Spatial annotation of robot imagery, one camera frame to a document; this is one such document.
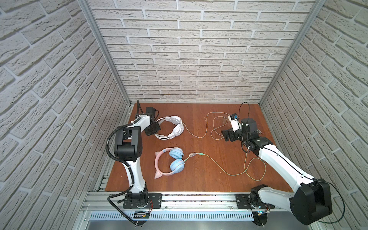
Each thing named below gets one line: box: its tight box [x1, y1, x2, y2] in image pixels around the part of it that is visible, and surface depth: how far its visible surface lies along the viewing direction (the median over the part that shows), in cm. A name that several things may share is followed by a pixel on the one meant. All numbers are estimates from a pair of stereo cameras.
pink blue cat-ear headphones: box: [154, 146, 185, 179], surface depth 84 cm
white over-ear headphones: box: [154, 115, 185, 140], surface depth 97 cm
